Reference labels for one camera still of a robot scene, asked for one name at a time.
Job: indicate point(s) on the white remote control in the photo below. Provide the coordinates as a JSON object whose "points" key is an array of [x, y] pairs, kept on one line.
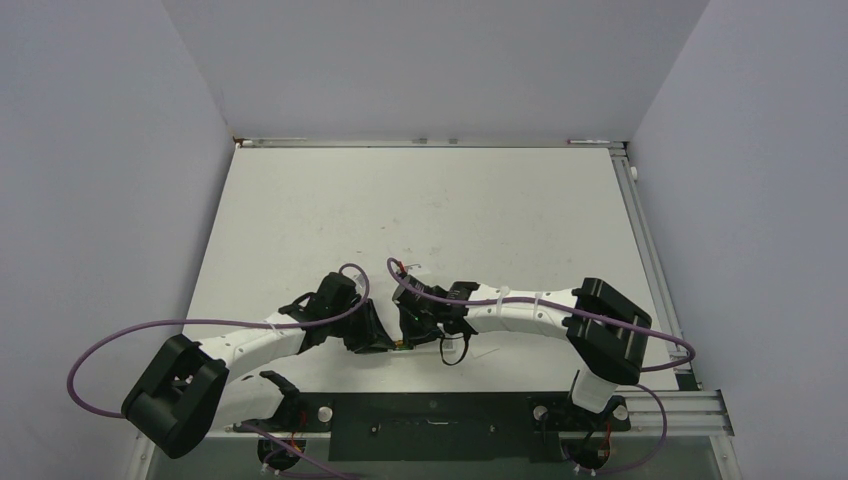
{"points": [[451, 345]]}

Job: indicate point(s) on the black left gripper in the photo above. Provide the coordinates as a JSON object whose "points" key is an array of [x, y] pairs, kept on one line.
{"points": [[370, 325]]}

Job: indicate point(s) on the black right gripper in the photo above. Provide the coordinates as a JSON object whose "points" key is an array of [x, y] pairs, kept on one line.
{"points": [[414, 335]]}

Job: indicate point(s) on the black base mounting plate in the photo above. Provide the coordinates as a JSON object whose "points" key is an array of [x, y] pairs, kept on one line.
{"points": [[537, 426]]}

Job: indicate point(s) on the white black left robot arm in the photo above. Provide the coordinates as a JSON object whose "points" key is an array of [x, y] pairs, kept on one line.
{"points": [[192, 387]]}

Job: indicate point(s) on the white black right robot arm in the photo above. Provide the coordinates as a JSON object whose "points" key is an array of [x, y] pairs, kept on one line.
{"points": [[606, 329]]}

